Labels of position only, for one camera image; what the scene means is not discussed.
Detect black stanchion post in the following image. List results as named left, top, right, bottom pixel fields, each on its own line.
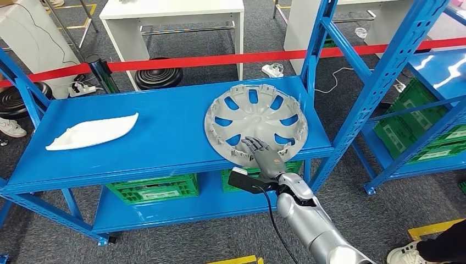
left=85, top=54, right=120, bottom=95

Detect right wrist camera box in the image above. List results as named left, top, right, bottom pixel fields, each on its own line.
left=228, top=167, right=282, bottom=195

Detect white power strip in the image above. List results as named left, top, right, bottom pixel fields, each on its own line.
left=68, top=81, right=98, bottom=98

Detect white plastic car part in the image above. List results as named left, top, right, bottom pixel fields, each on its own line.
left=45, top=112, right=140, bottom=152

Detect silver wheel hubcap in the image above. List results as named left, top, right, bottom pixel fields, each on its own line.
left=204, top=84, right=309, bottom=169

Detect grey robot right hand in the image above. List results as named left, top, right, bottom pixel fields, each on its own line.
left=241, top=136, right=289, bottom=180

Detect white floor cable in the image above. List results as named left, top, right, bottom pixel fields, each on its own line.
left=314, top=67, right=401, bottom=94

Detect blue metal shelf rack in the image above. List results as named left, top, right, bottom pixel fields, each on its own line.
left=311, top=0, right=466, bottom=196
left=0, top=0, right=335, bottom=247
left=0, top=177, right=14, bottom=264

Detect steel table legs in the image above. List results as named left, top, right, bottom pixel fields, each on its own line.
left=39, top=0, right=100, bottom=62

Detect white cabinet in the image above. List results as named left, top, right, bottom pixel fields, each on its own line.
left=0, top=0, right=82, bottom=100

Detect black round stanchion base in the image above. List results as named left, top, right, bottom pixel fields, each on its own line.
left=0, top=81, right=54, bottom=122
left=134, top=57, right=185, bottom=91

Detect black camera cable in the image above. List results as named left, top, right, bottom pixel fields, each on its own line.
left=252, top=185, right=300, bottom=264

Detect yellow floor tape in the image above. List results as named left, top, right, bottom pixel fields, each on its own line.
left=56, top=3, right=98, bottom=31
left=407, top=218, right=466, bottom=241
left=206, top=255, right=265, bottom=264

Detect white table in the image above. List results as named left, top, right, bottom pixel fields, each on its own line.
left=99, top=0, right=245, bottom=92
left=273, top=0, right=414, bottom=76

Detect red barrier belt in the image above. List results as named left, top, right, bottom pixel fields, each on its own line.
left=0, top=37, right=466, bottom=89

